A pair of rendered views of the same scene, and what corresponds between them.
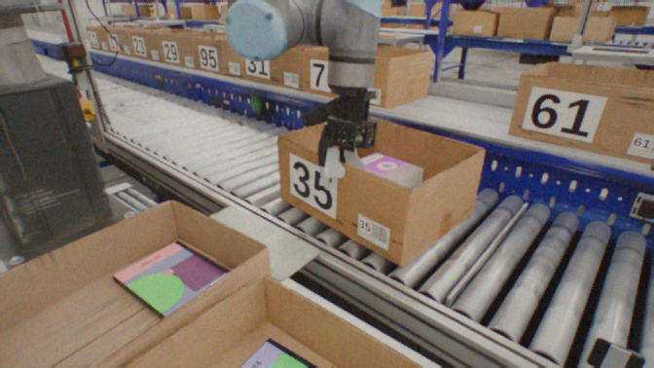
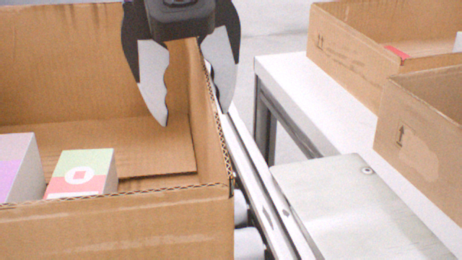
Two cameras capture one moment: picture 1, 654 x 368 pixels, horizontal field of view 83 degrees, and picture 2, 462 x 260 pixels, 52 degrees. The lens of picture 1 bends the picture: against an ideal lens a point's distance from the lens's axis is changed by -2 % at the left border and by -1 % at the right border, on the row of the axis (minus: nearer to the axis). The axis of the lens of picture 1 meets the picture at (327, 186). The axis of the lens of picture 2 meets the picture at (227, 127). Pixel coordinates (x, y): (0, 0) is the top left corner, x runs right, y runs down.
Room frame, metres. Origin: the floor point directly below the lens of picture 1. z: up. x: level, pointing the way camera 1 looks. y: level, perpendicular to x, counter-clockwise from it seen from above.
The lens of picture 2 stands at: (1.03, 0.24, 1.08)
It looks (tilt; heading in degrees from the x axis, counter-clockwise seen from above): 30 degrees down; 215
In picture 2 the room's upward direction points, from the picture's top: straight up
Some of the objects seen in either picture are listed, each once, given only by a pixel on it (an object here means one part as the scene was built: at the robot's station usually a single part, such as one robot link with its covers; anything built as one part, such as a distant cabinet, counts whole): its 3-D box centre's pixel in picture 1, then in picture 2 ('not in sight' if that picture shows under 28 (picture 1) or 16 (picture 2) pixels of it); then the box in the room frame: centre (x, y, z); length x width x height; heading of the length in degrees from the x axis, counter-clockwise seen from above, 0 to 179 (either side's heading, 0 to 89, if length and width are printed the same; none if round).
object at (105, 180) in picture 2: not in sight; (82, 194); (0.81, -0.10, 0.78); 0.10 x 0.06 x 0.05; 40
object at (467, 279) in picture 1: (490, 258); not in sight; (0.67, -0.37, 0.70); 0.46 x 0.01 x 0.09; 138
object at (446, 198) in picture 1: (375, 175); (53, 146); (0.82, -0.12, 0.83); 0.39 x 0.29 x 0.17; 44
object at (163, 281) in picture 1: (177, 279); not in sight; (0.51, 0.26, 0.78); 0.19 x 0.14 x 0.02; 54
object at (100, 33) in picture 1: (118, 38); not in sight; (3.04, 1.61, 0.97); 0.39 x 0.29 x 0.17; 49
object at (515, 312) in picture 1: (540, 267); not in sight; (0.60, -0.44, 0.72); 0.52 x 0.05 x 0.05; 138
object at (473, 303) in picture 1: (508, 254); not in sight; (0.65, -0.39, 0.72); 0.52 x 0.05 x 0.05; 138
